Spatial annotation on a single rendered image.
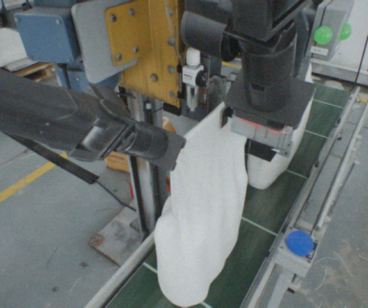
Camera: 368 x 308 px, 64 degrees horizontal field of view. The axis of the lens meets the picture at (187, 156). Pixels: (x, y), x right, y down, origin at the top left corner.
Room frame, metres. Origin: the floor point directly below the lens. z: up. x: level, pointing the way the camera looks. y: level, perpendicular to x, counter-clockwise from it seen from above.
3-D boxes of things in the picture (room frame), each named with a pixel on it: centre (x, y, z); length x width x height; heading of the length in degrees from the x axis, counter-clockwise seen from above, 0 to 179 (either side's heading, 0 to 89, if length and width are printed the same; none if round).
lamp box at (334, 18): (0.57, -0.26, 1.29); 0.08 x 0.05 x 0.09; 146
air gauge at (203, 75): (0.63, -0.03, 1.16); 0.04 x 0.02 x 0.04; 146
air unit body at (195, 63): (0.64, -0.02, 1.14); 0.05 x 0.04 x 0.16; 56
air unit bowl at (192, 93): (0.64, -0.01, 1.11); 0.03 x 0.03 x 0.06
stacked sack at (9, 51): (3.02, 1.80, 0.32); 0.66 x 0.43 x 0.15; 144
